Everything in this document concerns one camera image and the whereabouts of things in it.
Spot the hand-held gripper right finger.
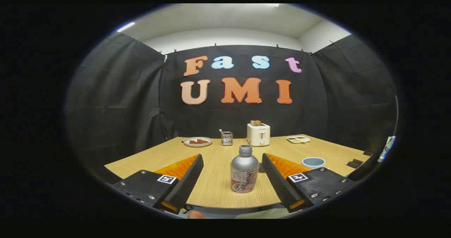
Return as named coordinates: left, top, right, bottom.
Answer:
left=261, top=153, right=356, bottom=213

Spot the white oval plate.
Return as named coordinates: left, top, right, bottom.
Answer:
left=183, top=137, right=212, bottom=148

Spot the wooden table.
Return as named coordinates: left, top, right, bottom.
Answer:
left=105, top=135, right=374, bottom=209

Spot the white toaster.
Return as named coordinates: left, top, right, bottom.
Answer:
left=247, top=123, right=271, bottom=147

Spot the silver juice bottle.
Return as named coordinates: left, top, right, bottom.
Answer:
left=230, top=144, right=260, bottom=194

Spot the white cup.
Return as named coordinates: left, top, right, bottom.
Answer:
left=302, top=157, right=326, bottom=170

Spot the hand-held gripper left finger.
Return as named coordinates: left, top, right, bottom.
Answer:
left=112, top=154, right=204, bottom=215

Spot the white and green device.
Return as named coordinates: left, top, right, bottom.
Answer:
left=378, top=136, right=396, bottom=163

